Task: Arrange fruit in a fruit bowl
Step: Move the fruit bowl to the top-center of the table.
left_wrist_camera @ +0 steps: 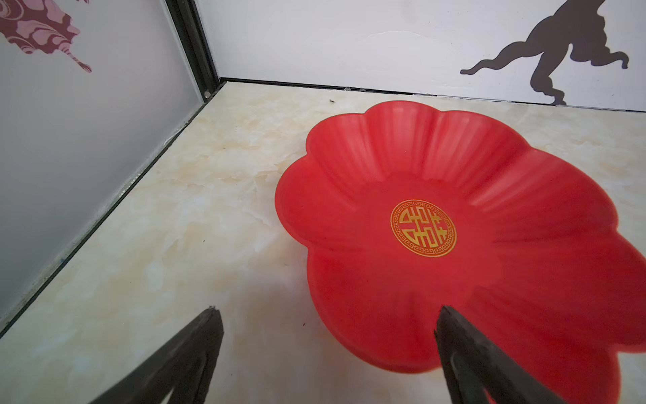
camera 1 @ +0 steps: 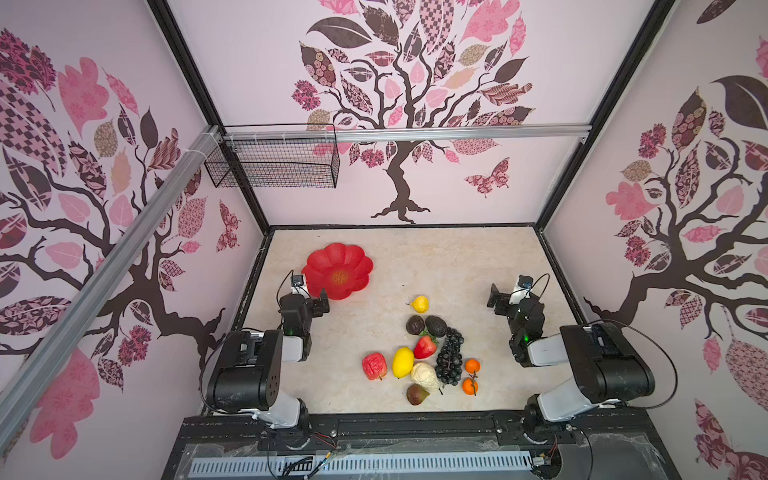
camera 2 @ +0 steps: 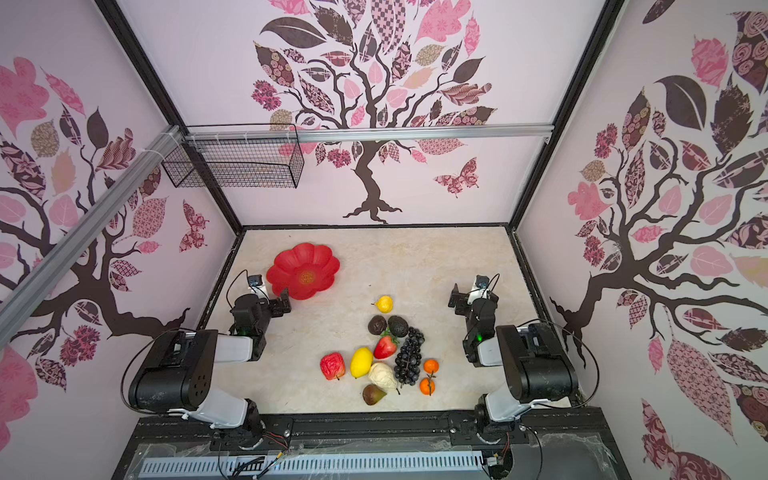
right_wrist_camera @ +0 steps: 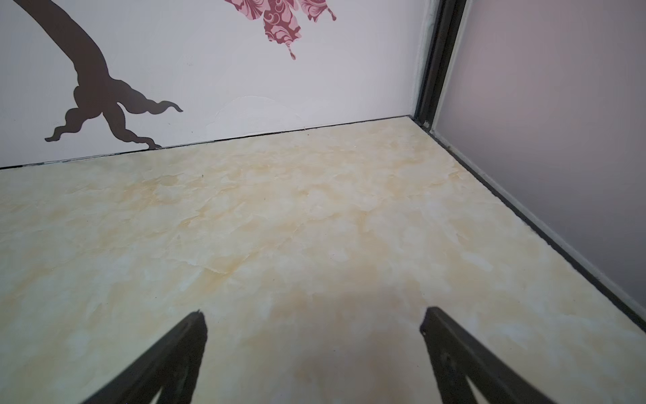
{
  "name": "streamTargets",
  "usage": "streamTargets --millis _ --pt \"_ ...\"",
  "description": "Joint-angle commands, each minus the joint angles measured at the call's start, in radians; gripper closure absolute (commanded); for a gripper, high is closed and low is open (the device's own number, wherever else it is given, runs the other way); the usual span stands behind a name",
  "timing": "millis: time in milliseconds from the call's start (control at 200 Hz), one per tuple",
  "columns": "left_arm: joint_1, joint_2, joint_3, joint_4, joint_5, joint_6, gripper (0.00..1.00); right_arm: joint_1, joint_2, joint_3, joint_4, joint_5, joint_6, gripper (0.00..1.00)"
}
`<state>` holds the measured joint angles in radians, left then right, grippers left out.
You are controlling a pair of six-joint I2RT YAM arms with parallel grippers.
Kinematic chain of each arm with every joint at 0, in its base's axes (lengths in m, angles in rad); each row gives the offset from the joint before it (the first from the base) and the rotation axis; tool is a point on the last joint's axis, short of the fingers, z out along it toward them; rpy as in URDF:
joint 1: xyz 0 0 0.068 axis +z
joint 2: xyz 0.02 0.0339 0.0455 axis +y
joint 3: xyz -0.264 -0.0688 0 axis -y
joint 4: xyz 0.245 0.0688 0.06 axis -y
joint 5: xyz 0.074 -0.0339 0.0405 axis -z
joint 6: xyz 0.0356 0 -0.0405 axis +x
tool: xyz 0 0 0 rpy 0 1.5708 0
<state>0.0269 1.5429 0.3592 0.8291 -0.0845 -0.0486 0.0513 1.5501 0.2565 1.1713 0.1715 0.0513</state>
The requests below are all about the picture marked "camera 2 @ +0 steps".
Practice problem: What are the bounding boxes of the red flower-shaped fruit bowl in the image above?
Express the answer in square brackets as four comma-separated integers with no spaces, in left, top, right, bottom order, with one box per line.
[266,243,340,300]

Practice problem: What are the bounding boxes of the dark green avocado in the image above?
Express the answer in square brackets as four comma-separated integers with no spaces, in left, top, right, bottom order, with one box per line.
[388,315,410,338]

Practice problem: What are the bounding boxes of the small yellow quince fruit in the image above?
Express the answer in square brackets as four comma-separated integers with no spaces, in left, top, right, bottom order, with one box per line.
[374,295,394,314]

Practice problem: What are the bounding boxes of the red strawberry with green leaves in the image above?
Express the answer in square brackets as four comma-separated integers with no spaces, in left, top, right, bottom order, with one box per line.
[373,334,399,360]

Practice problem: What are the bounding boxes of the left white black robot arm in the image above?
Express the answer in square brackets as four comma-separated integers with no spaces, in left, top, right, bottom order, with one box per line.
[120,290,292,436]

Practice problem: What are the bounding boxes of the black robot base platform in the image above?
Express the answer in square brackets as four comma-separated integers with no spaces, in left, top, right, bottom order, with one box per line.
[114,407,629,479]

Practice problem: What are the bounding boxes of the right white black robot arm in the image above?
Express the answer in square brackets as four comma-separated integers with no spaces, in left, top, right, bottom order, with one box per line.
[448,276,578,428]

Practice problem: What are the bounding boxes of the red pomegranate fruit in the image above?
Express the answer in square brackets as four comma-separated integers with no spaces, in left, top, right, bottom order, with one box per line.
[320,352,346,380]

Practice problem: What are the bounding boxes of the upper orange tangerine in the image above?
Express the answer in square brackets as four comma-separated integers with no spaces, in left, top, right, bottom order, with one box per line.
[423,359,440,375]

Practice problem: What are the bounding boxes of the orange tangerine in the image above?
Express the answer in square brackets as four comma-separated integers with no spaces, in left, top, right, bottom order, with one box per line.
[419,378,436,396]
[423,359,440,375]

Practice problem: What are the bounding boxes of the black grape bunch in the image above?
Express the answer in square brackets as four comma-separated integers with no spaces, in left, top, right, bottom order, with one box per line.
[394,327,425,386]

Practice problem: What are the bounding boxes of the lower orange tangerine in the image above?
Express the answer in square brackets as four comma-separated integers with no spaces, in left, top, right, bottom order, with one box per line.
[419,378,436,396]

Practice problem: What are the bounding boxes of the yellow lemon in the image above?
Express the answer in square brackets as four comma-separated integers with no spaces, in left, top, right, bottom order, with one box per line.
[350,347,374,379]

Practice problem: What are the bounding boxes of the brown green fig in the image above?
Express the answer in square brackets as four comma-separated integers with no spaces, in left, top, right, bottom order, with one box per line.
[362,384,387,406]

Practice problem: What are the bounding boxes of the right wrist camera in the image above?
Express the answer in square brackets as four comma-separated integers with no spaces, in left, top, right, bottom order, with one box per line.
[468,275,497,303]

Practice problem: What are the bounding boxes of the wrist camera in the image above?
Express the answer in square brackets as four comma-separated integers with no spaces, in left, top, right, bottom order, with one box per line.
[468,275,497,303]
[247,274,268,298]

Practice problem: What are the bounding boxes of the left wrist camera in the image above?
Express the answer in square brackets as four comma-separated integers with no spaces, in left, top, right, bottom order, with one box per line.
[247,274,268,298]

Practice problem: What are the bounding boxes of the white slotted cable duct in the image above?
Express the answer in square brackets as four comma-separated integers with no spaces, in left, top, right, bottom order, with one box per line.
[127,451,485,479]

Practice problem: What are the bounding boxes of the black wire mesh basket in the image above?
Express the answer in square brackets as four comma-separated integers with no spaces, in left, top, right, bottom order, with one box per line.
[162,122,305,189]

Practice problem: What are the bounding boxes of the rear aluminium frame rail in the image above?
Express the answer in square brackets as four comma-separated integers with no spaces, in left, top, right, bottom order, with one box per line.
[185,123,554,143]

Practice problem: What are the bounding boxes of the aluminium frame rail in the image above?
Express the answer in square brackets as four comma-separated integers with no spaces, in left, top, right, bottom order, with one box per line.
[185,123,554,143]
[1,125,183,345]

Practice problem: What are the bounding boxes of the left aluminium frame rail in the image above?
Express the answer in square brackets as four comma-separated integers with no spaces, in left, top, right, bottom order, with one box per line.
[1,125,183,345]

